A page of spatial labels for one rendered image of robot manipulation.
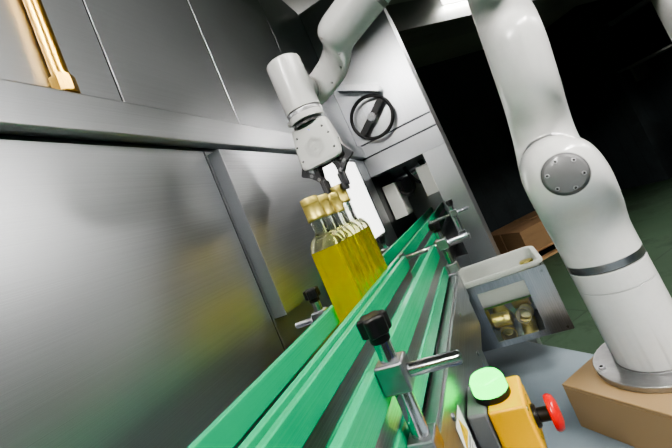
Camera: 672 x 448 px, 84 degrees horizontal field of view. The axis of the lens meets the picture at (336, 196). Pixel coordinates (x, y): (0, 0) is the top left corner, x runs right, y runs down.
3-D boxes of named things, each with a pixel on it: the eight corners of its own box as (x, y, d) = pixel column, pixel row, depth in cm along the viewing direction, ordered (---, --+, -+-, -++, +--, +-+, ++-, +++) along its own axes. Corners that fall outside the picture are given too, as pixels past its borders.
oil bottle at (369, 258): (374, 317, 82) (335, 226, 83) (398, 309, 80) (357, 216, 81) (367, 327, 76) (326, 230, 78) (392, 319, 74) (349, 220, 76)
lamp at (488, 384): (474, 388, 50) (465, 367, 50) (509, 380, 48) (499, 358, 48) (475, 409, 45) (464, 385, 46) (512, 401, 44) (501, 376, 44)
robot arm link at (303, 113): (279, 119, 84) (284, 131, 84) (312, 100, 81) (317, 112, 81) (295, 123, 92) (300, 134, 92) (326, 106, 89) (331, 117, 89)
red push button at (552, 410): (521, 391, 48) (549, 385, 46) (535, 421, 47) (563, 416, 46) (525, 410, 44) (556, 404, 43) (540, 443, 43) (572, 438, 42)
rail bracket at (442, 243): (413, 283, 94) (393, 237, 95) (479, 260, 88) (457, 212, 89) (412, 287, 91) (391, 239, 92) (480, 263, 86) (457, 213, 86)
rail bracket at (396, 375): (420, 446, 35) (362, 311, 36) (500, 431, 32) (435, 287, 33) (414, 480, 31) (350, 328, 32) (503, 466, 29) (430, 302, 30)
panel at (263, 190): (381, 236, 155) (348, 161, 158) (387, 233, 154) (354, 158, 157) (274, 319, 71) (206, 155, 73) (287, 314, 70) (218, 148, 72)
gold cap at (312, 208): (304, 225, 69) (295, 203, 69) (317, 220, 71) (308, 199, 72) (317, 219, 66) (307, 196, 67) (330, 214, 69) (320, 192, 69)
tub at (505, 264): (464, 299, 108) (451, 271, 109) (545, 273, 101) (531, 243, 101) (463, 322, 92) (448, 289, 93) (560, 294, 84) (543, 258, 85)
